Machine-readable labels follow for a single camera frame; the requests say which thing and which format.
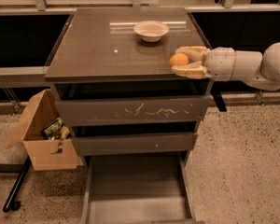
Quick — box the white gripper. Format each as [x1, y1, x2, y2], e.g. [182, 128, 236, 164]
[172, 46, 235, 81]

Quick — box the orange fruit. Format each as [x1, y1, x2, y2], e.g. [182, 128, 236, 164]
[169, 53, 189, 66]

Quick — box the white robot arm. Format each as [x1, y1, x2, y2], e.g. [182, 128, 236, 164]
[169, 42, 280, 91]

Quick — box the grey top drawer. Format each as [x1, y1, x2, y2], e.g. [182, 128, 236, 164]
[56, 96, 209, 127]

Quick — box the grey middle drawer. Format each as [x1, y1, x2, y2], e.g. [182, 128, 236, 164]
[72, 133, 197, 156]

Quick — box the grey drawer cabinet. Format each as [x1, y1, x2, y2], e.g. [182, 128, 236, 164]
[44, 7, 221, 161]

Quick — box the grey open bottom drawer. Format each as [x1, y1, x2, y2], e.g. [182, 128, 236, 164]
[80, 152, 205, 224]

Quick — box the white bowl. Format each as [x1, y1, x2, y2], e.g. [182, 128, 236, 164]
[133, 21, 169, 42]

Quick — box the yellow item in box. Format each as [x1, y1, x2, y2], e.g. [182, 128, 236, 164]
[61, 126, 70, 140]

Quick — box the metal railing beam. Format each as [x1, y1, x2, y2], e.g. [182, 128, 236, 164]
[0, 60, 280, 89]

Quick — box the green snack bag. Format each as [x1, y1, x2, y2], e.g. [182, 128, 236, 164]
[41, 118, 63, 140]

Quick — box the cardboard box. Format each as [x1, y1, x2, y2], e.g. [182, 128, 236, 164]
[7, 90, 80, 171]

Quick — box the black table leg with caster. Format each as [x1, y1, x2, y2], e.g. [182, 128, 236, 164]
[0, 157, 32, 213]

